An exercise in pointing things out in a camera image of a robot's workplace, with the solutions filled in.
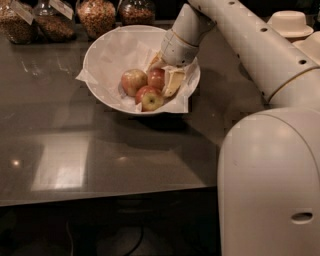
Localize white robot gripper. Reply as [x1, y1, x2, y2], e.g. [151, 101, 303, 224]
[146, 29, 199, 98]

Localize red apple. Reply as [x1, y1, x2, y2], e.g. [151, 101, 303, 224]
[148, 68, 165, 90]

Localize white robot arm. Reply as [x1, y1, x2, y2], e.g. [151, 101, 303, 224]
[160, 0, 320, 256]

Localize front red-yellow apple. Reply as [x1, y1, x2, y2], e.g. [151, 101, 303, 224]
[135, 85, 164, 112]

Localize red-yellow apple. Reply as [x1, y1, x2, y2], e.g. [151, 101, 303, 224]
[135, 85, 164, 112]
[121, 69, 147, 97]

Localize left red-yellow apple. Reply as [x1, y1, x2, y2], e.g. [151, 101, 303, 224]
[121, 69, 147, 97]

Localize white bowl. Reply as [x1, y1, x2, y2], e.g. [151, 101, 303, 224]
[82, 24, 201, 117]

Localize white paper liner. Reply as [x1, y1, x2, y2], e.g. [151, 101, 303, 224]
[75, 25, 198, 114]

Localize glass cereal jar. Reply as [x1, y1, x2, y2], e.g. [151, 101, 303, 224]
[76, 0, 116, 39]
[118, 0, 156, 26]
[0, 0, 38, 44]
[33, 0, 76, 43]

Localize rear stack paper bowls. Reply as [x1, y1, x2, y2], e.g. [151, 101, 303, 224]
[267, 10, 314, 39]

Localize leftmost glass cereal jar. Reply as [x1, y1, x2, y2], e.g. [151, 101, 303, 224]
[0, 0, 38, 44]

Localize black cable under table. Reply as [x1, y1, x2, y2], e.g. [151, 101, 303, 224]
[64, 216, 146, 256]

